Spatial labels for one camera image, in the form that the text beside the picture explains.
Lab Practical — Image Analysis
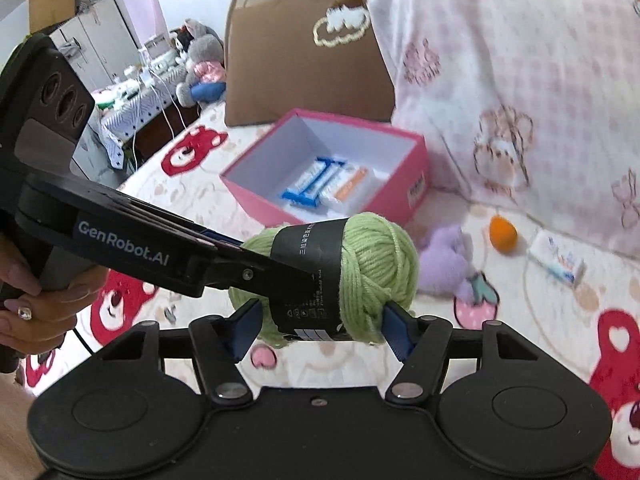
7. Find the purple plush toy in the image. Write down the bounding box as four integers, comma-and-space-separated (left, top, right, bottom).
418, 224, 474, 302

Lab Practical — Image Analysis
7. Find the green yarn ball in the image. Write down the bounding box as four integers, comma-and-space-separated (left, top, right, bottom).
229, 212, 419, 348

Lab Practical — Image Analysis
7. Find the clear dental floss box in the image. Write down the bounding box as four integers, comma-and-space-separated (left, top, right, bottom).
320, 162, 376, 216

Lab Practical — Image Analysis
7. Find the blue snack packet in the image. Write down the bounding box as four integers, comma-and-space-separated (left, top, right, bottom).
281, 156, 346, 209

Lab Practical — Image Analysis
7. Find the person left hand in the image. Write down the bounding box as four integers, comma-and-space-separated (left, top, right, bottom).
1, 237, 108, 354

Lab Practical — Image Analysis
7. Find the cluttered side table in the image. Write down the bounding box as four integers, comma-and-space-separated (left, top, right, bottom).
88, 65, 196, 170

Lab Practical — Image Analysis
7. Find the orange makeup sponge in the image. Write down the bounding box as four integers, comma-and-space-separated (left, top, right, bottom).
488, 214, 518, 254

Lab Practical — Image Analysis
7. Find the white tissue pack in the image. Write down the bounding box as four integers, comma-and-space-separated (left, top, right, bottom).
527, 230, 585, 287

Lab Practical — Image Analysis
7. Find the white cabinet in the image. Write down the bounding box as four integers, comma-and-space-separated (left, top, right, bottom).
50, 0, 140, 91

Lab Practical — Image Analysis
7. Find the pink cardboard box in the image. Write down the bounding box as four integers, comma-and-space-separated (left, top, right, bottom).
221, 110, 428, 228

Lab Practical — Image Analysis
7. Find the grey plush toy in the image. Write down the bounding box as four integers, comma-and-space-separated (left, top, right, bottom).
176, 18, 227, 107

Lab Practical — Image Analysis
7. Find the cardboard box on cabinet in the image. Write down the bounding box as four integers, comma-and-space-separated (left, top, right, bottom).
28, 0, 87, 34

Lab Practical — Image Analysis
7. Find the pink checked pillow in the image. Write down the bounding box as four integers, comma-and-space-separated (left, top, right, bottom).
368, 0, 639, 258

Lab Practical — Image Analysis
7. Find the brown cloud pillow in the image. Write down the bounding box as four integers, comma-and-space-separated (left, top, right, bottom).
226, 0, 394, 127

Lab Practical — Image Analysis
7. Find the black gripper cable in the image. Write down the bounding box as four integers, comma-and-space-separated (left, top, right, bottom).
71, 326, 97, 359

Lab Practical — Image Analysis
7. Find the white charging cable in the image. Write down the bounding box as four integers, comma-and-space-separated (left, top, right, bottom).
124, 66, 189, 168

